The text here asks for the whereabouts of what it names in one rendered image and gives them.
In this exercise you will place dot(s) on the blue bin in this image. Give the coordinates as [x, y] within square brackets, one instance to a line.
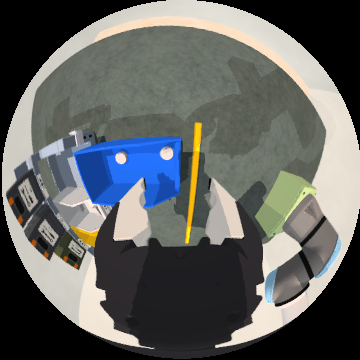
[107, 181]

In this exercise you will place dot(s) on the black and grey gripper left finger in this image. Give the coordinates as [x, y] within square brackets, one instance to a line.
[127, 226]

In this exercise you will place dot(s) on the olive green storage case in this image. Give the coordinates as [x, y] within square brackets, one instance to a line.
[70, 251]

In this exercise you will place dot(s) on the yellow vertical bar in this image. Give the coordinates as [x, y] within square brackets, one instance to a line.
[196, 148]

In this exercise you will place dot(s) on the dark grey tool case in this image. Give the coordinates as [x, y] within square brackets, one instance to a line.
[44, 231]
[25, 197]

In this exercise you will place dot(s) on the yellow open bin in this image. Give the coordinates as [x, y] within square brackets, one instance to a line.
[86, 236]

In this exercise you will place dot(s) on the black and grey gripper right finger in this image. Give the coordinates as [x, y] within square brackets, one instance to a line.
[228, 224]

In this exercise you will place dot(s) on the grey metal shelf rack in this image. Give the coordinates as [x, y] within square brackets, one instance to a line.
[63, 168]

